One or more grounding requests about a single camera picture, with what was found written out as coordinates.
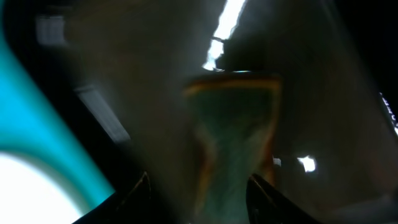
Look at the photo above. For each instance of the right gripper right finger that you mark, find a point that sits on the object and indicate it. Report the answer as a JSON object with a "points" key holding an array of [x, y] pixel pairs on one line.
{"points": [[266, 205]]}

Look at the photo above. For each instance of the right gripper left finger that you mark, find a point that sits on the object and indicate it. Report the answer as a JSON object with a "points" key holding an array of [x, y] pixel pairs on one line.
{"points": [[131, 206]]}

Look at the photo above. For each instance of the white plate with stain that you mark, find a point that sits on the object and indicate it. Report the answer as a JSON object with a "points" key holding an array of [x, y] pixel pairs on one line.
{"points": [[33, 193]]}

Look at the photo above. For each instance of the teal plastic tray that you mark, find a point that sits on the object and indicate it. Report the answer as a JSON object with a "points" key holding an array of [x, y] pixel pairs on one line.
{"points": [[32, 130]]}

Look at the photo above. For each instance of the green yellow sponge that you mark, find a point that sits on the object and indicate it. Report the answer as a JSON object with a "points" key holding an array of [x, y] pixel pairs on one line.
{"points": [[235, 117]]}

